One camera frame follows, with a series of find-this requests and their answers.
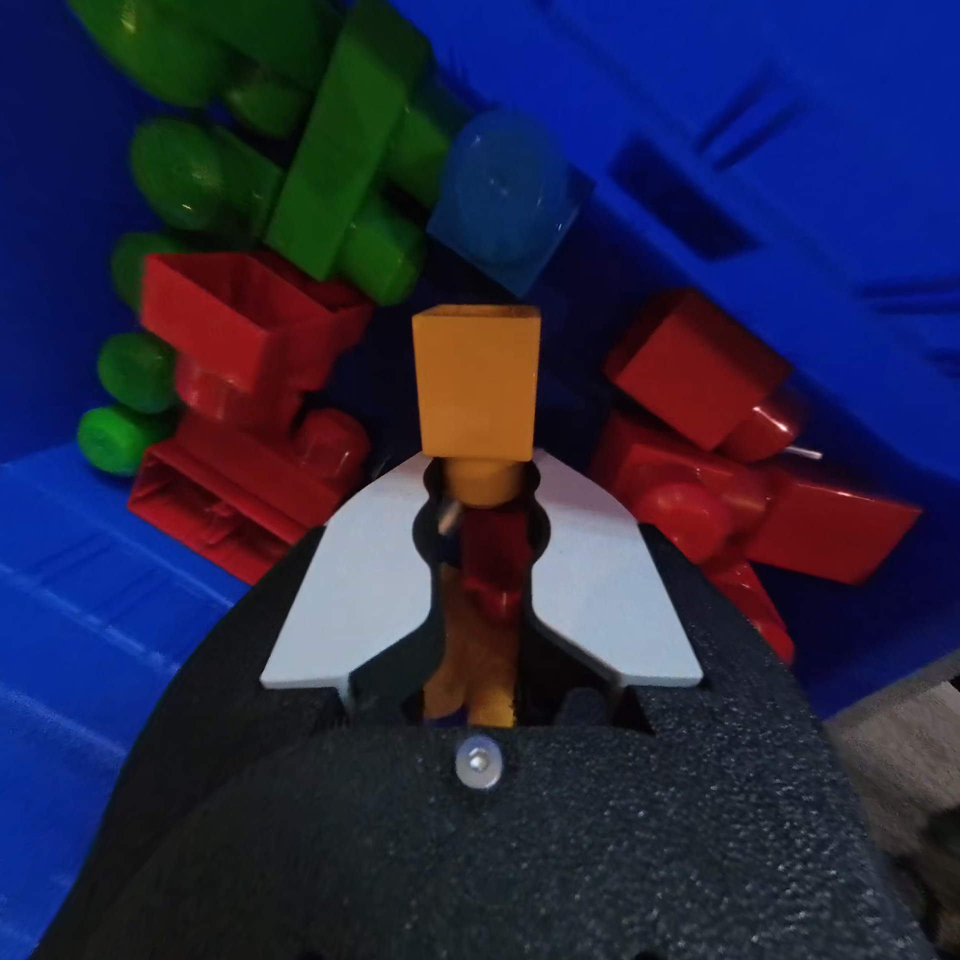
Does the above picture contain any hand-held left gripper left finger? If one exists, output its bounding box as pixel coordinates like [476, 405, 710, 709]
[259, 452, 445, 717]

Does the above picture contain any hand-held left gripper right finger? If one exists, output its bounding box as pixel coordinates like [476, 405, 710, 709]
[516, 447, 704, 735]

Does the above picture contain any orange mega block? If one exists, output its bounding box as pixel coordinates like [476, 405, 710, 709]
[411, 303, 544, 528]

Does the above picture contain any pile of mega blocks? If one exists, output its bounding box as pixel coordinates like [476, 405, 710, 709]
[75, 0, 925, 732]

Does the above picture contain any blue plastic bin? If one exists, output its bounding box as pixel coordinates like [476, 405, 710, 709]
[0, 0, 960, 960]

